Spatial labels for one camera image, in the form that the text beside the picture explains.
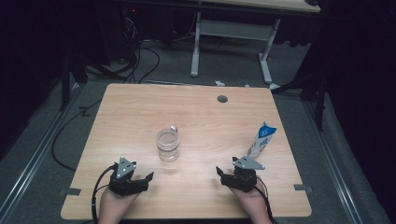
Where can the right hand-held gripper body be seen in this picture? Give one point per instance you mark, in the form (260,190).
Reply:
(243,179)

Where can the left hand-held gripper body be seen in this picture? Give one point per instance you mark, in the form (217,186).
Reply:
(124,183)

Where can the white and blue pouch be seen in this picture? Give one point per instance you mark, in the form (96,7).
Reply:
(261,140)

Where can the clear jar with beige rim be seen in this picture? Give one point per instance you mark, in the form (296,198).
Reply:
(168,144)

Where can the person's left hand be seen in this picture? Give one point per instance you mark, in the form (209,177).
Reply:
(118,202)

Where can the person's right hand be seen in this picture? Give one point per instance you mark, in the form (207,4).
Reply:
(249,200)

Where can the grey tape piece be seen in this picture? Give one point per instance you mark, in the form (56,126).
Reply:
(73,191)
(302,187)

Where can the round grey table grommet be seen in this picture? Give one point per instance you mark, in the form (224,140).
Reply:
(222,99)

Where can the black metal stand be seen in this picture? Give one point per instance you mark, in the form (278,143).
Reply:
(66,84)
(319,102)

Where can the white-framed desk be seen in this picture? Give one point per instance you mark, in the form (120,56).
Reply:
(233,29)

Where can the metal floor rail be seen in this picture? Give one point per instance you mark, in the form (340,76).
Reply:
(34,158)
(336,161)

